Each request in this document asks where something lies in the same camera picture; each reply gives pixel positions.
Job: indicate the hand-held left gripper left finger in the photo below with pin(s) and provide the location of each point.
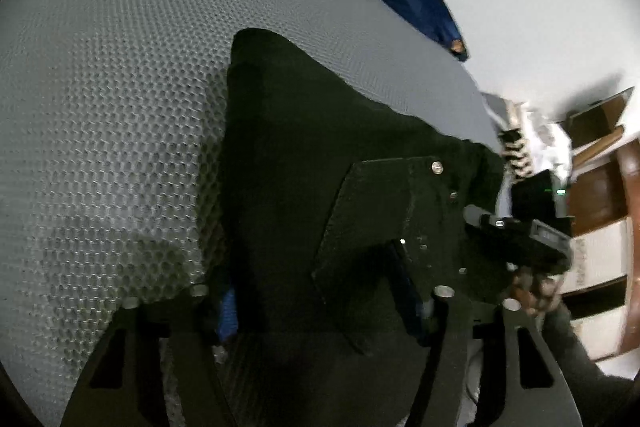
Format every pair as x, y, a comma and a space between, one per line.
227, 314

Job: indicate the grey honeycomb mattress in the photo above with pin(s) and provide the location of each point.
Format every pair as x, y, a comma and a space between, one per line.
100, 82

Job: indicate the black white striped cloth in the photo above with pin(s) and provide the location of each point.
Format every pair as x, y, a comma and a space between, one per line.
515, 152

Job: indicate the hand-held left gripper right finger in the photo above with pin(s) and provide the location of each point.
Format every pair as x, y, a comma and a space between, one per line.
412, 302

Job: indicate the black pants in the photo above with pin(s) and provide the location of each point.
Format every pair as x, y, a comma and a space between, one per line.
300, 132

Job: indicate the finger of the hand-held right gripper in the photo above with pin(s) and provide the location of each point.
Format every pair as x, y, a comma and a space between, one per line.
450, 266
445, 179

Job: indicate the person's right hand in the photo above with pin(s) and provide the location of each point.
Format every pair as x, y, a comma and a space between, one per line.
535, 294

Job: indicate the wooden cabinet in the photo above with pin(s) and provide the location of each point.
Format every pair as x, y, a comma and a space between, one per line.
595, 202

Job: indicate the white crumpled cloth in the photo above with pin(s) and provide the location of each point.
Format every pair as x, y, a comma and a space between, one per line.
547, 137

